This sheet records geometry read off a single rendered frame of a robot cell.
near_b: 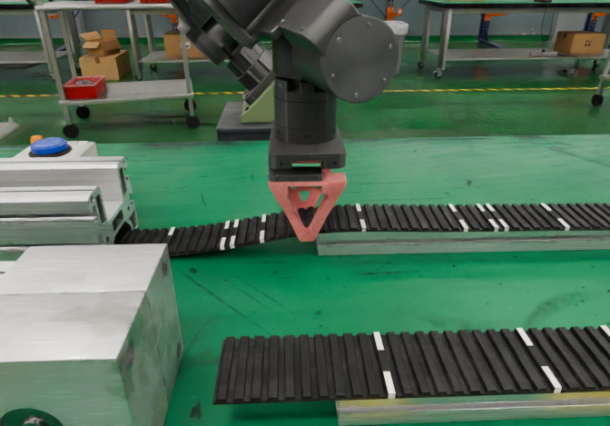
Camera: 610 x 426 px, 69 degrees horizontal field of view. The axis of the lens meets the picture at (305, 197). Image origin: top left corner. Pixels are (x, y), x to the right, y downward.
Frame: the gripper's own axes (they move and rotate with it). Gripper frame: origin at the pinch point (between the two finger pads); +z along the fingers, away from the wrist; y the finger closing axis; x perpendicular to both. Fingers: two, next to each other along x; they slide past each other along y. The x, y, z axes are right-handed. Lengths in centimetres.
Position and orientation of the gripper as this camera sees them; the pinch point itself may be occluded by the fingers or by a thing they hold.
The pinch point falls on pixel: (305, 220)
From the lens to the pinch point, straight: 45.3
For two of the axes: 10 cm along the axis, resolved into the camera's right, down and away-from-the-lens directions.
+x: 10.0, -0.2, 0.3
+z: 0.0, 9.0, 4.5
